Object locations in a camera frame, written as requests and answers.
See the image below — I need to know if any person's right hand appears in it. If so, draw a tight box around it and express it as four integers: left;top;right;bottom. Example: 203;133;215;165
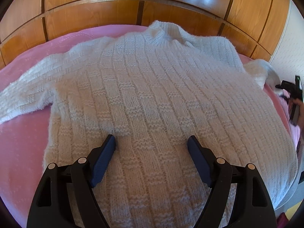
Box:
292;99;304;127

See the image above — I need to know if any cream knitted sweater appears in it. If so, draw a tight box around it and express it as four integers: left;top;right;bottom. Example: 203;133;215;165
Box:
0;20;299;228

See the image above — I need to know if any pink bedspread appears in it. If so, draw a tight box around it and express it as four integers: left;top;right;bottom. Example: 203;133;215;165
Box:
0;24;304;228

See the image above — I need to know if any wooden panelled wardrobe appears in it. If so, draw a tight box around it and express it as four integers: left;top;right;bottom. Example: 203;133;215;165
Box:
1;0;290;67

